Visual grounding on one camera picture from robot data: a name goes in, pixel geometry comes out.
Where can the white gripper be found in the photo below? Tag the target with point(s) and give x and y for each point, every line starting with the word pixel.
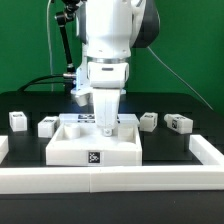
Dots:
pixel 107 81

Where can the white square table top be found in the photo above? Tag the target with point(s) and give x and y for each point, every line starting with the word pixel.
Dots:
pixel 83 144

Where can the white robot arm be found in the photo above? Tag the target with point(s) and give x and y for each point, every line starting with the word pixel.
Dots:
pixel 109 30

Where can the white marker sheet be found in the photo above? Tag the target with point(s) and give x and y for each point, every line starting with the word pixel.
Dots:
pixel 89 118

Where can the white U-shaped fence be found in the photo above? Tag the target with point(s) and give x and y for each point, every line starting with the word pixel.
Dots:
pixel 207 175

